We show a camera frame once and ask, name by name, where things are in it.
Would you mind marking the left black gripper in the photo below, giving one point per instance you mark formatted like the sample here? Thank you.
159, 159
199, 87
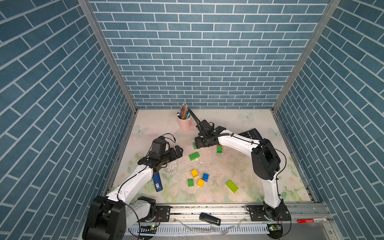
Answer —
173, 155

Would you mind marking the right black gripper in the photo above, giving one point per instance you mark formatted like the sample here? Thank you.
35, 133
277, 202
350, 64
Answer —
198, 142

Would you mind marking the long green lego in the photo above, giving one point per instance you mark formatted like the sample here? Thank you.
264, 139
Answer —
194, 156

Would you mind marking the yellow lego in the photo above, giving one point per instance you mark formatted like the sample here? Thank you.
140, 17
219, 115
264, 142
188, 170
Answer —
200, 183
194, 173

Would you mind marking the small blue lego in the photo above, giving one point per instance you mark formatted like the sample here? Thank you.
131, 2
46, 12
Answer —
205, 177

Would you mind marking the long lime lego brick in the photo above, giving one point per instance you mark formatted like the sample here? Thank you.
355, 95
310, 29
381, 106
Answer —
232, 186

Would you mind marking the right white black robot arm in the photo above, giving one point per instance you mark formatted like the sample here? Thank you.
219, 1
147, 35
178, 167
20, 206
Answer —
265, 160

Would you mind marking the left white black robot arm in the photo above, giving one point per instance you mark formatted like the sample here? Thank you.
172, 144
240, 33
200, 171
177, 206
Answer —
109, 217

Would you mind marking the small green lego bottom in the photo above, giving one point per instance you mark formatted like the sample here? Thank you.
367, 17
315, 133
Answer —
190, 182

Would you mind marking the yellow lego bottom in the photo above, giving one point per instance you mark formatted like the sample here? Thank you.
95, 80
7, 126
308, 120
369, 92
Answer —
200, 183

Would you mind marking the pink pen cup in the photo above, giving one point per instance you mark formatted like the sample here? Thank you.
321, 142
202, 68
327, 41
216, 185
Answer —
185, 124

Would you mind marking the blue black usb device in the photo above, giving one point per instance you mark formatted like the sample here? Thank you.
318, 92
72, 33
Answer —
157, 182

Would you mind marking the black calculator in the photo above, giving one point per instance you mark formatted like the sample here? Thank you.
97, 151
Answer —
252, 133

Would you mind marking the red marker pen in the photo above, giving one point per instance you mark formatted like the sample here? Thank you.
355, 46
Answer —
313, 220

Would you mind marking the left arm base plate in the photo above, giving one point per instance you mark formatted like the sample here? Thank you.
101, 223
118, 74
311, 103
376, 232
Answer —
157, 213

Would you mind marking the black remote on rail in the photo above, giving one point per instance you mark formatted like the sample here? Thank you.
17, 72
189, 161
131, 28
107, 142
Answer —
210, 219

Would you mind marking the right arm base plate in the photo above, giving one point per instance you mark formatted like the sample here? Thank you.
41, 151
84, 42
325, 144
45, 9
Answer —
255, 213

